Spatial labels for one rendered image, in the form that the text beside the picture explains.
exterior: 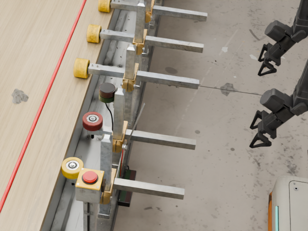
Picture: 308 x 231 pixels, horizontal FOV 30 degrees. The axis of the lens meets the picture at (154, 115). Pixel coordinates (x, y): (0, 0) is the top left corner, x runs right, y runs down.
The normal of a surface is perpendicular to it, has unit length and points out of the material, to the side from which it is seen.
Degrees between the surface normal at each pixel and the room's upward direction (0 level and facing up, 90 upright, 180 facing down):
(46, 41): 0
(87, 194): 90
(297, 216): 0
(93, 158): 0
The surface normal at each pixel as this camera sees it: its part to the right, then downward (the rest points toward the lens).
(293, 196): 0.07, -0.72
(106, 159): -0.14, 0.68
